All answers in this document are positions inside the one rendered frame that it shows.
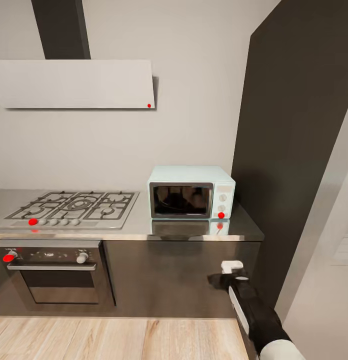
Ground microwave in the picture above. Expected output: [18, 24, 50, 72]
[147, 166, 236, 220]

